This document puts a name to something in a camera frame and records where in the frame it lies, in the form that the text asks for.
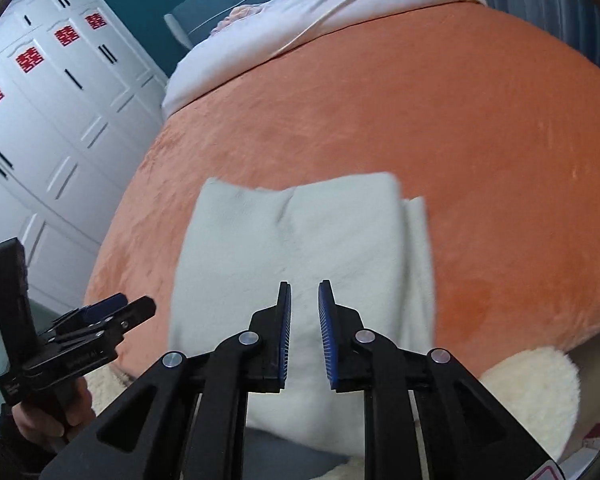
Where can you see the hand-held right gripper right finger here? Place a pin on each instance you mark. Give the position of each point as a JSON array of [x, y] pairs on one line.
[[325, 335]]

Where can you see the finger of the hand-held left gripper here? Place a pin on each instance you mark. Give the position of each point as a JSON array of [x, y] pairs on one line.
[[105, 304], [135, 310]]

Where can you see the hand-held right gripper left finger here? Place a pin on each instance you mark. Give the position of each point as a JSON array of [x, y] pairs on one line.
[[285, 335]]

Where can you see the cream knit cardigan red buttons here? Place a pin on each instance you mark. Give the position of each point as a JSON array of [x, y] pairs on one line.
[[305, 240]]

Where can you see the person's left hand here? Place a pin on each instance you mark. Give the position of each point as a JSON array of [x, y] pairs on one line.
[[37, 422]]

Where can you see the white wardrobe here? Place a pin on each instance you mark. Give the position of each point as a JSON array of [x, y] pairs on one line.
[[55, 135]]

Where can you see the cream fluffy rug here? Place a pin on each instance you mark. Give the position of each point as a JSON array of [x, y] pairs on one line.
[[530, 400]]

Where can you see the orange plush blanket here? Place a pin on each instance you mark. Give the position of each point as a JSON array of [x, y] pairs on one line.
[[480, 160]]

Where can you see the pink pillow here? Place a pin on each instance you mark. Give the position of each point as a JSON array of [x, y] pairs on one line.
[[240, 16]]

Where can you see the blue padded headboard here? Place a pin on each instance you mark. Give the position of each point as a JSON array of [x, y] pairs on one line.
[[220, 7]]

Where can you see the white duvet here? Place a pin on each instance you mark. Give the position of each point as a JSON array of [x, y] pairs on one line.
[[330, 5]]

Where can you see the blue-grey curtain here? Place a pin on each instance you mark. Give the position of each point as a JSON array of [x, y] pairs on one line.
[[555, 10]]

